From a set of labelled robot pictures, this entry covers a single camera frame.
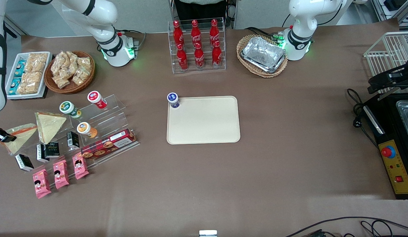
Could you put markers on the orange-lid drink cup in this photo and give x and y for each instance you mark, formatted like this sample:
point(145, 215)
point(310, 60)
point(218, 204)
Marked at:
point(85, 128)

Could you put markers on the clear bag of puffed snacks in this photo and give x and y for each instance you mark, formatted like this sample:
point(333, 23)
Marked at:
point(81, 76)
point(58, 64)
point(71, 61)
point(62, 81)
point(84, 63)

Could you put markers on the red cookie box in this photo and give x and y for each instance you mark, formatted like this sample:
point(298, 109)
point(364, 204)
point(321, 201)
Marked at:
point(108, 144)

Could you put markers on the rice cracker pack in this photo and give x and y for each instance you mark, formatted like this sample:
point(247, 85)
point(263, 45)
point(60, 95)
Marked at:
point(37, 62)
point(29, 83)

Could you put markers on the blue-lid drink cup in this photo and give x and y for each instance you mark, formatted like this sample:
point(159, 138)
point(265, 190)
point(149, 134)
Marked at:
point(173, 98)

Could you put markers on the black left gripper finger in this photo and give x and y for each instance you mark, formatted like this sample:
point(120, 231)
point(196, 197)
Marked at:
point(5, 136)

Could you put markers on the stack of foil trays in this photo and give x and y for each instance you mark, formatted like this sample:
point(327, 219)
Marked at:
point(264, 54)

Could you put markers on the white rectangular snack tray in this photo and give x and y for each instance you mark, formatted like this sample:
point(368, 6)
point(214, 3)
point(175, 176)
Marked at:
point(42, 79)

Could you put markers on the red-lid drink cup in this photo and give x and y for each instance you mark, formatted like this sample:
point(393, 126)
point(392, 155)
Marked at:
point(95, 98)

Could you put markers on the cream plastic tray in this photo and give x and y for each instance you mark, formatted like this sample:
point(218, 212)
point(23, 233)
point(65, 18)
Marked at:
point(204, 121)

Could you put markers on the clear acrylic tiered stand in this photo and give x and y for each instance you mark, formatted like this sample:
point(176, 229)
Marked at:
point(108, 115)

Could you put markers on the small black drink carton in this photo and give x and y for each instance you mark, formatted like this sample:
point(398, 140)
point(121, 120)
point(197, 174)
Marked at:
point(41, 154)
point(53, 150)
point(24, 163)
point(72, 139)

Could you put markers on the pink snack packet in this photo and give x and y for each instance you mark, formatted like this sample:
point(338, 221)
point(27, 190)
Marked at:
point(80, 166)
point(61, 174)
point(41, 184)

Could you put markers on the brown wicker basket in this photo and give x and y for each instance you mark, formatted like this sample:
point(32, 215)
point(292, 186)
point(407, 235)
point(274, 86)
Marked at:
point(75, 88)

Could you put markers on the person in dark trousers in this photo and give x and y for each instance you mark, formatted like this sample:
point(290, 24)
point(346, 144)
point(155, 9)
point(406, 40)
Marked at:
point(200, 10)

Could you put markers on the red cola bottle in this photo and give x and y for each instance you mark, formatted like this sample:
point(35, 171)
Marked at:
point(214, 33)
point(199, 58)
point(195, 34)
point(182, 59)
point(216, 56)
point(178, 34)

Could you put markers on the clear acrylic bottle rack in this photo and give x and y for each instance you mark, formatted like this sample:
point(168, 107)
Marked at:
point(220, 69)

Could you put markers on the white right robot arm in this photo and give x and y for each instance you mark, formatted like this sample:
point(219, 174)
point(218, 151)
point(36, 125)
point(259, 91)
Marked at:
point(102, 19)

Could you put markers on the teal snack packet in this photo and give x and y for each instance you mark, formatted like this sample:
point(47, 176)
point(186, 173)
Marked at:
point(19, 68)
point(15, 85)

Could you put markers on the black sealing machine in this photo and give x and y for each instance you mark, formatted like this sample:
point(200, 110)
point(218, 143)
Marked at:
point(390, 131)

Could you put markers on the white rectangular device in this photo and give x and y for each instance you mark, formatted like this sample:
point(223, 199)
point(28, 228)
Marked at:
point(208, 233)

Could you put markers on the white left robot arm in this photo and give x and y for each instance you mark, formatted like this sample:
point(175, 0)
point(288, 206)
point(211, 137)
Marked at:
point(302, 19)

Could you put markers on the sandwich with orange filling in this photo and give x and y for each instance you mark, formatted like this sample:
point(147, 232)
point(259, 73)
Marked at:
point(23, 138)

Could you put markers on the light wicker basket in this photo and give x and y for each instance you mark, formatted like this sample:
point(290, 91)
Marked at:
point(243, 44)

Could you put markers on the wrapped triangular white sandwich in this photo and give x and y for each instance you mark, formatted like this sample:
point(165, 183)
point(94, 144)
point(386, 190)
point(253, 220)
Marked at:
point(47, 126)

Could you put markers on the green-lid drink cup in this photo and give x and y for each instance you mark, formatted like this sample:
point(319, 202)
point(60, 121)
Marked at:
point(68, 108)

